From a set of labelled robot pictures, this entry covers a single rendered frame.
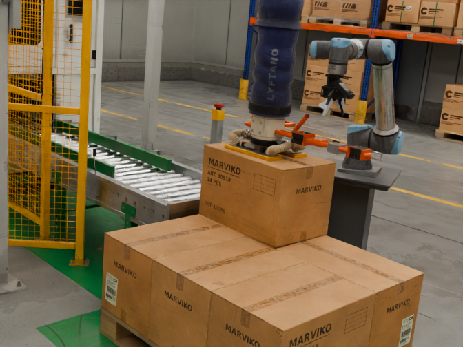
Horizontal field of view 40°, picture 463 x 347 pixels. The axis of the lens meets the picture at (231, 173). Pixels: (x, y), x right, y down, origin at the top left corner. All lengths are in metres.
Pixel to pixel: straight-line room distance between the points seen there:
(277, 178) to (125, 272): 0.86
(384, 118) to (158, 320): 1.82
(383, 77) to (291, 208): 1.04
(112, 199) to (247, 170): 1.06
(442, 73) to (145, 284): 9.70
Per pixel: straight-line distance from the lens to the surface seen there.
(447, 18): 10.75
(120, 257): 3.14
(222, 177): 3.39
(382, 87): 3.80
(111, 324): 3.34
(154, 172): 4.39
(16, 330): 3.50
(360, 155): 2.97
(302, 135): 3.17
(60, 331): 3.46
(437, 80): 12.18
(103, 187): 4.04
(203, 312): 2.72
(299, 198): 3.20
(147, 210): 3.68
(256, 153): 3.28
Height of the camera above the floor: 1.65
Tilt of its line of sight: 14 degrees down
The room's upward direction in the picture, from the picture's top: 5 degrees clockwise
